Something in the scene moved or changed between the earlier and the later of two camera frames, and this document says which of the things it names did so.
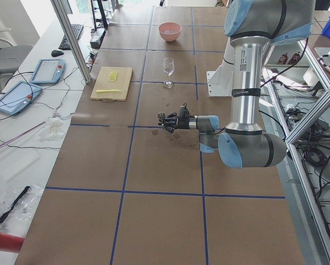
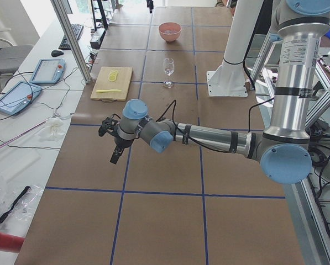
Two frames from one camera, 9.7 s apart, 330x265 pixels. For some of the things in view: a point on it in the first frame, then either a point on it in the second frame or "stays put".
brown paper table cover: [123, 191] stays put
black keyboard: [77, 29] stays put
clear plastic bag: [1, 198] stays put
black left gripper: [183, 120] to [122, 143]
